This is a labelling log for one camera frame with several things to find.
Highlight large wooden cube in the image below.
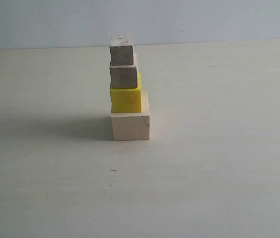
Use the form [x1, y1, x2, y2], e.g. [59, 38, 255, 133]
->
[111, 91, 150, 141]

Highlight yellow cube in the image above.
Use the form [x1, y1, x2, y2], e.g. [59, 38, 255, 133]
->
[110, 72, 142, 113]

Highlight medium wooden cube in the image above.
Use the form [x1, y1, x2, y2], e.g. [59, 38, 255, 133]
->
[109, 53, 139, 89]

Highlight small wooden cube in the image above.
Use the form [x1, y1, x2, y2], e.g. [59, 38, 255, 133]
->
[109, 34, 134, 66]

